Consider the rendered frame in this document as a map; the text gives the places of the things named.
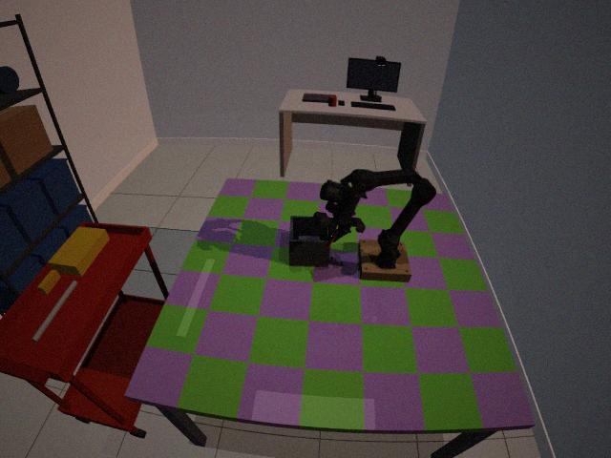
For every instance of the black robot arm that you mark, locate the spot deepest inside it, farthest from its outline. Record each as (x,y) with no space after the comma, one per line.
(364,180)

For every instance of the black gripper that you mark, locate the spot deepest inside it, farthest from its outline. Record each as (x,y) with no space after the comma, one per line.
(343,217)

